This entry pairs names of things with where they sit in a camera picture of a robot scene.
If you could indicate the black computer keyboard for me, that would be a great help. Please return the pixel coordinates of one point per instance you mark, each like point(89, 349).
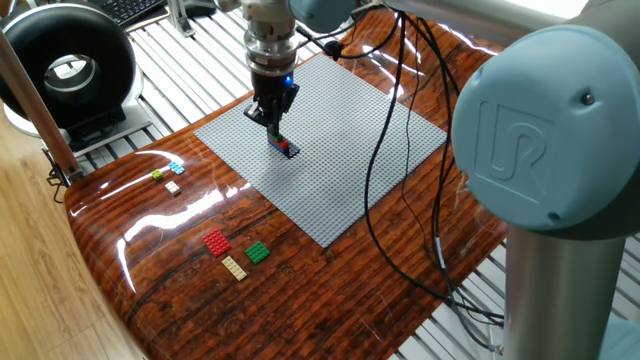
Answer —
point(127, 10)

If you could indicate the light blue Lego brick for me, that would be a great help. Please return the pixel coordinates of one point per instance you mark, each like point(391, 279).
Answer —
point(177, 168)

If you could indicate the grey Lego baseplate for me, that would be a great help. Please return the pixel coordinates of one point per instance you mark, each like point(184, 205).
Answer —
point(340, 175)

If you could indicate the green small Lego brick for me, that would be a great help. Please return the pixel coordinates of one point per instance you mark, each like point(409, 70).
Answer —
point(276, 137)

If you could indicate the red long Lego brick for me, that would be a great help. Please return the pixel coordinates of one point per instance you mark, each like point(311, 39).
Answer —
point(283, 144)

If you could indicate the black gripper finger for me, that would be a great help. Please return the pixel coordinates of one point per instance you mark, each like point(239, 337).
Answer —
point(287, 102)
point(257, 116)

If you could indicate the aluminium bracket post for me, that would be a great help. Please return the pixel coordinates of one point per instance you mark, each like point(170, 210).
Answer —
point(178, 17)

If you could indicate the brown wooden pole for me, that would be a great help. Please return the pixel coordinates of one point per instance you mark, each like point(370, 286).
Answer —
point(41, 120)

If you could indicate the black Lego plate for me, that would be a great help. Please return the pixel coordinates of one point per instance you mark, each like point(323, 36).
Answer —
point(293, 150)

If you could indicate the green square Lego plate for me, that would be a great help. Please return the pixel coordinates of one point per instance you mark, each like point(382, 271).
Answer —
point(257, 252)

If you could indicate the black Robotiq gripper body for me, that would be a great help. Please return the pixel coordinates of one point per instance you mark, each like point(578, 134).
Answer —
point(272, 92)

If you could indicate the black computer mouse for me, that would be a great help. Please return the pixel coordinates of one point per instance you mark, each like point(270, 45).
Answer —
point(200, 7)

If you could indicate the wood pattern table mat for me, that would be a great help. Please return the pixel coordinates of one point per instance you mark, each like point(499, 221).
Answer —
point(300, 310)

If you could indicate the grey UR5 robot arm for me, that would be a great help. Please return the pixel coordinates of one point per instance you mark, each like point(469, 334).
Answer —
point(550, 130)

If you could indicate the tan Lego plate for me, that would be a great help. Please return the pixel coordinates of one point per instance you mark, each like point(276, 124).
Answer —
point(234, 268)

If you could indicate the red wide Lego plate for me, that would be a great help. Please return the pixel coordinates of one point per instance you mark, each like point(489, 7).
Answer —
point(217, 243)

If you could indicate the white Lego brick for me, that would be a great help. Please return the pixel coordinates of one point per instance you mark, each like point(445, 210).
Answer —
point(172, 188)

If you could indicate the lime green Lego brick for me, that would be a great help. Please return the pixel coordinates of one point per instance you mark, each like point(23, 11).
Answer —
point(157, 175)

